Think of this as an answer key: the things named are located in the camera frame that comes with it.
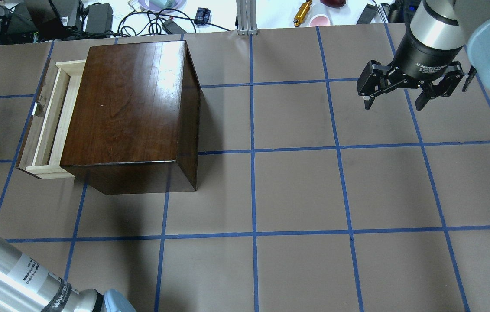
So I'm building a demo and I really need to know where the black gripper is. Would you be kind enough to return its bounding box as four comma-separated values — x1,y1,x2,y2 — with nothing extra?
356,33,464,111

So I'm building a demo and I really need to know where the light wood drawer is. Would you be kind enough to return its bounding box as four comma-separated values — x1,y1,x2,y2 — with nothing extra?
15,59,86,179

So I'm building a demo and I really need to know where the dark wooden drawer cabinet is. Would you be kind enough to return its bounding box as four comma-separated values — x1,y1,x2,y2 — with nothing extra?
59,41,202,194

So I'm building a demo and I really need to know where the pink cup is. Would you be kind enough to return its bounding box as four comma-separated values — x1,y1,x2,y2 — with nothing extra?
308,13,332,26

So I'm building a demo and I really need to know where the gold metal cylinder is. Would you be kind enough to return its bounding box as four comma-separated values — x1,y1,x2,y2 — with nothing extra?
293,0,312,27

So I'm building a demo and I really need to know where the black power adapter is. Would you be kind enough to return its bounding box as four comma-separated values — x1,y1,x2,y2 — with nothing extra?
84,3,114,38

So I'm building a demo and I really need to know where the purple plate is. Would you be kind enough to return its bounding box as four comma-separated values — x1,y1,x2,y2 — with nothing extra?
138,0,187,12

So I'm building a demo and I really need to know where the aluminium frame post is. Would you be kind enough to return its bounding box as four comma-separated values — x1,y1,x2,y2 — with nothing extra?
236,0,258,36

